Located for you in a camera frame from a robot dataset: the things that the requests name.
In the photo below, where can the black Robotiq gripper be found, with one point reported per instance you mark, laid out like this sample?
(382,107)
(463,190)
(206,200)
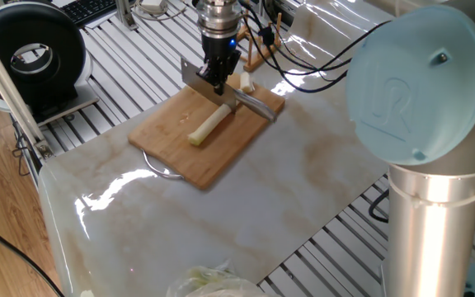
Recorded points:
(220,49)

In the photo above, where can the short cut scallion piece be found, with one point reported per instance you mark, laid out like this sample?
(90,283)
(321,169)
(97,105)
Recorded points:
(245,82)

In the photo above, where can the white scallion stalk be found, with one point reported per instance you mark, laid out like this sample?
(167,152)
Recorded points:
(208,125)

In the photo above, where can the steel cleaver knife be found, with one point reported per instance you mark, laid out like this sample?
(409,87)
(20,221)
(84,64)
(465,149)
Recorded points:
(258,106)

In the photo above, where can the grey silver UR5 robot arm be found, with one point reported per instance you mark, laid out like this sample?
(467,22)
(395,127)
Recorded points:
(427,123)

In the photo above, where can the wooden peg rack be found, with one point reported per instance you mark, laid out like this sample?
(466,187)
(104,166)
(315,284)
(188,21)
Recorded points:
(258,57)

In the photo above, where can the bamboo cutting board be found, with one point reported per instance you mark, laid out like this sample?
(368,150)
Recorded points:
(171,136)

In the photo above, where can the black keyboard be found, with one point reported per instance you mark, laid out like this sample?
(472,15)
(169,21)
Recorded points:
(89,10)

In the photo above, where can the plastic bag of scallion scraps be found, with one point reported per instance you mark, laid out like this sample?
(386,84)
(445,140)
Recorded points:
(221,284)

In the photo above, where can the aluminium bracket post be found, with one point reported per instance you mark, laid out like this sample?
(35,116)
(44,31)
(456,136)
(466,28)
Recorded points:
(125,14)

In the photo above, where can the grey fan base plate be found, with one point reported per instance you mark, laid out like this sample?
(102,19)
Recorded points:
(68,105)

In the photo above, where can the black round duct fan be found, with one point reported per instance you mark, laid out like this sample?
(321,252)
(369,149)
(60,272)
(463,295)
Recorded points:
(35,33)

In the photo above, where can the aluminium frame beam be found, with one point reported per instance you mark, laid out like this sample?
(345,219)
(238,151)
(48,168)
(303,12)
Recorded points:
(6,90)

